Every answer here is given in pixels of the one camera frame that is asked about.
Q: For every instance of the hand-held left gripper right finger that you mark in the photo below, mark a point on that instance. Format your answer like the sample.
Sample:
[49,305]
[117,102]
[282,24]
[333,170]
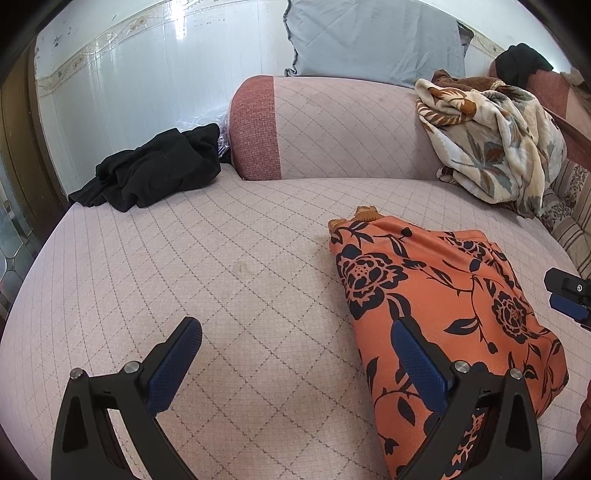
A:
[422,364]

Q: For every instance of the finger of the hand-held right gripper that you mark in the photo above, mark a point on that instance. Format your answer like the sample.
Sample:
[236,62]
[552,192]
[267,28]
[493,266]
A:
[570,290]

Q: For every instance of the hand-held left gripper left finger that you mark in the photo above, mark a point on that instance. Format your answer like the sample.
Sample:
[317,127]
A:
[171,364]

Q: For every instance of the orange black floral garment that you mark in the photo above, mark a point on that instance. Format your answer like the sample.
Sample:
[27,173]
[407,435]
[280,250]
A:
[438,286]

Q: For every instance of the striped patterned cushion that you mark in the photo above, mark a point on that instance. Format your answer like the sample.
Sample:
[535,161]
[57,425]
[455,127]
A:
[570,217]

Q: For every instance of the pink quilted sofa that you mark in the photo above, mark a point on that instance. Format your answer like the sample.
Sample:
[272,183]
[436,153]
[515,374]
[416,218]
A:
[207,258]

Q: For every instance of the cream floral blanket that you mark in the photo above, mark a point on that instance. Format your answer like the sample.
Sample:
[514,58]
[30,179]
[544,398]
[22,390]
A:
[503,143]

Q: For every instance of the black cloth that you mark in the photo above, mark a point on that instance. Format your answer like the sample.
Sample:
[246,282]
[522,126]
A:
[157,168]

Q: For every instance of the clear plastic bag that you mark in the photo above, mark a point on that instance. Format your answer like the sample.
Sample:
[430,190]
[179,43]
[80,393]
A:
[224,138]

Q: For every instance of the dark cloth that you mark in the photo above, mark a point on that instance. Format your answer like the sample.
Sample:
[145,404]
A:
[521,62]

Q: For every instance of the wooden door with glass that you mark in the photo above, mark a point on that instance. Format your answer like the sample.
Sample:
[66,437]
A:
[23,175]

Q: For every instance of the grey pillow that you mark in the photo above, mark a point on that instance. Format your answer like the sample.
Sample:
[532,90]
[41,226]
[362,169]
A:
[369,37]

